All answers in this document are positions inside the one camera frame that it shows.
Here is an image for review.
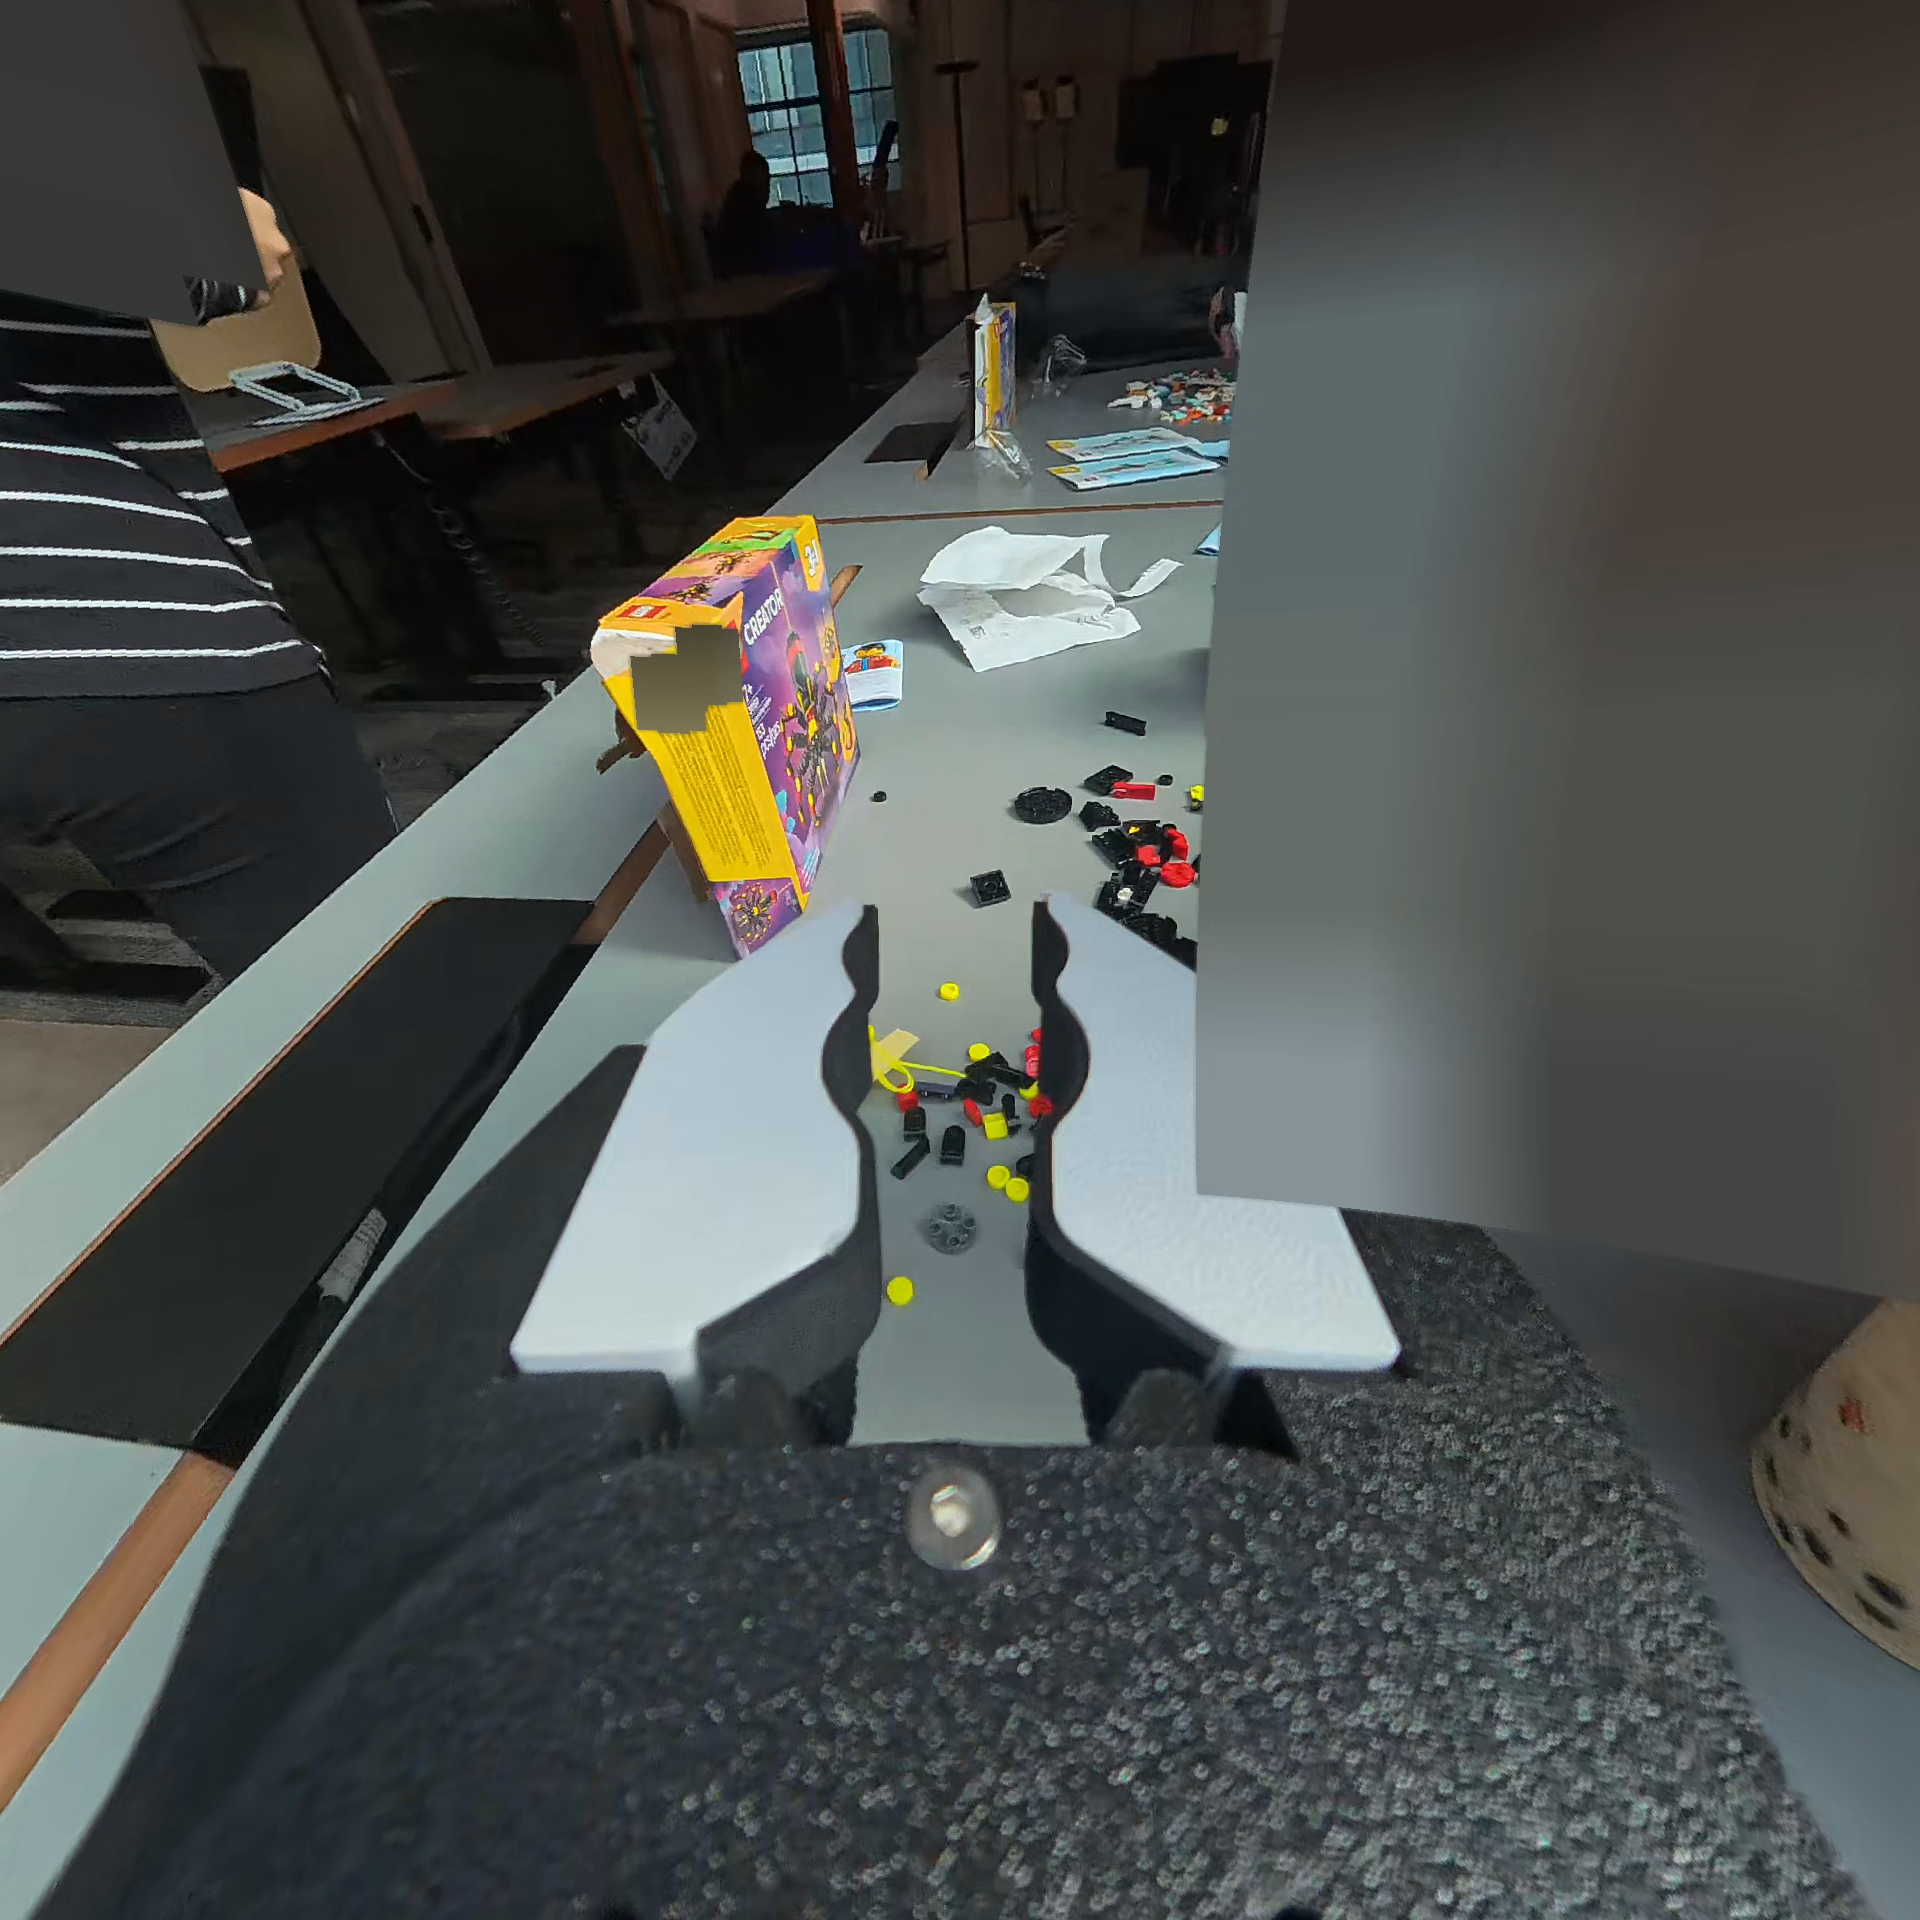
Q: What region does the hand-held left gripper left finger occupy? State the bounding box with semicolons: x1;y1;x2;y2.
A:
508;902;885;1449

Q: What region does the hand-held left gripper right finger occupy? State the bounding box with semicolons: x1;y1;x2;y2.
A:
1023;891;1407;1454

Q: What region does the pile of black red bricks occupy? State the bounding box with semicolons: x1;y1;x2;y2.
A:
1083;757;1202;971

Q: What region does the heap of small toy pieces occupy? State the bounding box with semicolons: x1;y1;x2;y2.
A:
868;1020;1053;1203

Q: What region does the purple yellow toy box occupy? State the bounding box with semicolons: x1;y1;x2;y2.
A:
587;514;869;963

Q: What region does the torn white paper bag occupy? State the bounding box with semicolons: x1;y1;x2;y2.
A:
916;524;1188;673

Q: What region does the beige speckled object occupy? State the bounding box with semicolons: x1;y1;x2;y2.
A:
1750;1298;1920;1675

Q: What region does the hanging paper tag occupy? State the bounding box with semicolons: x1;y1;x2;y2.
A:
622;374;699;481

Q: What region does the wooden background table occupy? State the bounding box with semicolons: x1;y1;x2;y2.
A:
194;351;678;474

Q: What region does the narrow upright toy box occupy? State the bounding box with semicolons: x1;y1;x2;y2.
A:
964;294;1022;448

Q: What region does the brown cardboard piece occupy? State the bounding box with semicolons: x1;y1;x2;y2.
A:
149;271;324;396

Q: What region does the paned window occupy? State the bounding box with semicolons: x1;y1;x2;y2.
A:
735;32;904;212

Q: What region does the white wire stand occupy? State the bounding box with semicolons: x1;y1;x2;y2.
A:
225;360;362;415

